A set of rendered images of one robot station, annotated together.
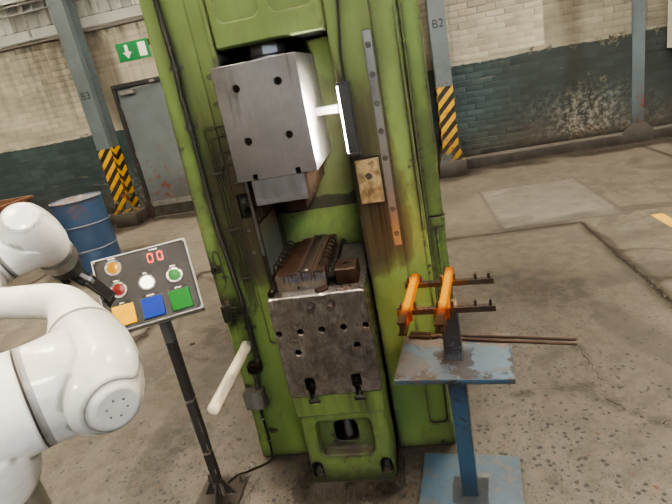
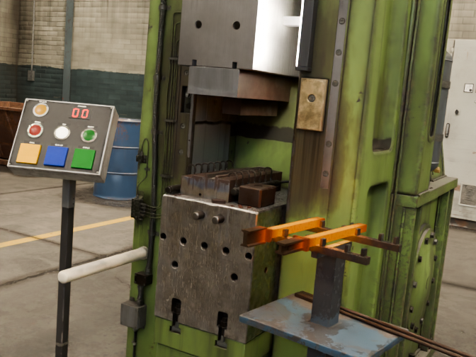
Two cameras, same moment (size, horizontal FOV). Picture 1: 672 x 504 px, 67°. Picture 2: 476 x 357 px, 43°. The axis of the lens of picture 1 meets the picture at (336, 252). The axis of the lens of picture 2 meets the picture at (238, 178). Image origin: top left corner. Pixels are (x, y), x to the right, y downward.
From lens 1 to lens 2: 72 cm
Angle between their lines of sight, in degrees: 21
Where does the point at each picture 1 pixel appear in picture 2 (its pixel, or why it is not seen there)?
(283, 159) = (224, 50)
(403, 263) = (324, 212)
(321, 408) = (179, 341)
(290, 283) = (193, 186)
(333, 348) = (209, 273)
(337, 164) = not seen: hidden behind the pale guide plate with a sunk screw
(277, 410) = (151, 340)
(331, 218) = (285, 156)
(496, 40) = not seen: outside the picture
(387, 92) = (356, 11)
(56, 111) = not seen: hidden behind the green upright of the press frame
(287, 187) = (219, 81)
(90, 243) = (117, 166)
